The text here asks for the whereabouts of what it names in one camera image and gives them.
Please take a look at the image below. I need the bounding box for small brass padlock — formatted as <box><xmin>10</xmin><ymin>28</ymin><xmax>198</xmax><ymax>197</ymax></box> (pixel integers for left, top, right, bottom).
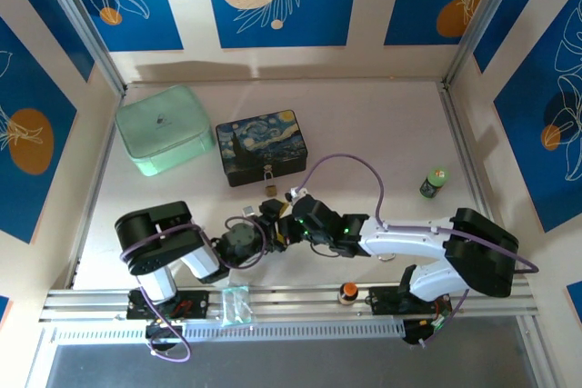
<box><xmin>262</xmin><ymin>164</ymin><xmax>279</xmax><ymax>198</ymax></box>

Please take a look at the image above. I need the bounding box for starry night tin box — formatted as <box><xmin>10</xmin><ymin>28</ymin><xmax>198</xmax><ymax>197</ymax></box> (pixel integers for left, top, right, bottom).
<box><xmin>215</xmin><ymin>109</ymin><xmax>309</xmax><ymax>188</ymax></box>

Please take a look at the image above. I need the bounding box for clear plastic bag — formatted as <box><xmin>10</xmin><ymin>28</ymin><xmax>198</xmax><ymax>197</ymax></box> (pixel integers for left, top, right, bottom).
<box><xmin>220</xmin><ymin>285</ymin><xmax>254</xmax><ymax>328</ymax></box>

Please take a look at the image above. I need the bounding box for small bottle with orange cap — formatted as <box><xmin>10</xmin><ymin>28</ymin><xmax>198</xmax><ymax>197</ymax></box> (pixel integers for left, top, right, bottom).
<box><xmin>336</xmin><ymin>282</ymin><xmax>359</xmax><ymax>306</ymax></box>

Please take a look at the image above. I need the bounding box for small green paint jar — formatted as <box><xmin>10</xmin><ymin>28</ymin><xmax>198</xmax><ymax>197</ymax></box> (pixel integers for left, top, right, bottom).
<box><xmin>418</xmin><ymin>167</ymin><xmax>450</xmax><ymax>199</ymax></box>

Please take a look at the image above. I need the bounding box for grey metal sheet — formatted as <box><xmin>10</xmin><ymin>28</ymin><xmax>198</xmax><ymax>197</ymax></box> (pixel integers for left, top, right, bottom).
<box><xmin>45</xmin><ymin>342</ymin><xmax>537</xmax><ymax>388</ymax></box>

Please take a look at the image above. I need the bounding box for mint green zip case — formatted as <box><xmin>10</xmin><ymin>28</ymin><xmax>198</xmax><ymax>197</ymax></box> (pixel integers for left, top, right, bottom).
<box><xmin>114</xmin><ymin>84</ymin><xmax>217</xmax><ymax>178</ymax></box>

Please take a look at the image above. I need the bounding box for blue poster beige circle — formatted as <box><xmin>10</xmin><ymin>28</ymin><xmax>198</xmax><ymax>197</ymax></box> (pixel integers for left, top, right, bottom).
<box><xmin>201</xmin><ymin>0</ymin><xmax>362</xmax><ymax>49</ymax></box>

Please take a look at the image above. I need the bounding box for blue poster white leaf outline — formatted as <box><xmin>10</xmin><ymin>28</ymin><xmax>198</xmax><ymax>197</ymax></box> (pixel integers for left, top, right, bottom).
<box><xmin>493</xmin><ymin>0</ymin><xmax>582</xmax><ymax>234</ymax></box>

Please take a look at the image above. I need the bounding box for blue poster white flower outline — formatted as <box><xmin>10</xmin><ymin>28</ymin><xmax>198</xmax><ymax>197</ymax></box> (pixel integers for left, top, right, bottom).
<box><xmin>53</xmin><ymin>0</ymin><xmax>185</xmax><ymax>53</ymax></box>

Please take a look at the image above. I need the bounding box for blue poster orange oval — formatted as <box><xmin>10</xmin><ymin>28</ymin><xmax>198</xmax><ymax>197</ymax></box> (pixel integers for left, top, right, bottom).
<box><xmin>0</xmin><ymin>15</ymin><xmax>78</xmax><ymax>244</ymax></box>

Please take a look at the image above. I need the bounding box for aluminium mounting rail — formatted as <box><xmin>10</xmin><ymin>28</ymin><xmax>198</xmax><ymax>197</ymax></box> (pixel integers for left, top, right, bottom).
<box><xmin>38</xmin><ymin>285</ymin><xmax>540</xmax><ymax>323</ymax></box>

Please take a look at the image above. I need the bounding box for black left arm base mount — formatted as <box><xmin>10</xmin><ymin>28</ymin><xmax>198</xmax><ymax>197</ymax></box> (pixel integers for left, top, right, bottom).
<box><xmin>125</xmin><ymin>287</ymin><xmax>210</xmax><ymax>321</ymax></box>

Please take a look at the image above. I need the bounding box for grey slotted cable duct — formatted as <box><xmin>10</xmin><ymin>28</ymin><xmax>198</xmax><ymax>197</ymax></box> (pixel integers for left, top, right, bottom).
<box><xmin>49</xmin><ymin>318</ymin><xmax>406</xmax><ymax>340</ymax></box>

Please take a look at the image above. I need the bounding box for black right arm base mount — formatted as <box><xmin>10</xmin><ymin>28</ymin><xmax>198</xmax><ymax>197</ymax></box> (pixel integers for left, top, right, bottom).
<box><xmin>367</xmin><ymin>285</ymin><xmax>456</xmax><ymax>346</ymax></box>

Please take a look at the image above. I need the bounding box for aluminium table side rail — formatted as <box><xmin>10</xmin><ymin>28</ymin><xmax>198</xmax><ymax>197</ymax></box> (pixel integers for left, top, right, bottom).
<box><xmin>67</xmin><ymin>87</ymin><xmax>126</xmax><ymax>289</ymax></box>
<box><xmin>436</xmin><ymin>81</ymin><xmax>540</xmax><ymax>292</ymax></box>

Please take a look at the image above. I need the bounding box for aluminium frame post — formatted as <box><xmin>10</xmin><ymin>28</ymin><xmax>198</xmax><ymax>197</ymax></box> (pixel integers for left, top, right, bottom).
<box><xmin>444</xmin><ymin>0</ymin><xmax>529</xmax><ymax>87</ymax></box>
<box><xmin>34</xmin><ymin>0</ymin><xmax>127</xmax><ymax>95</ymax></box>

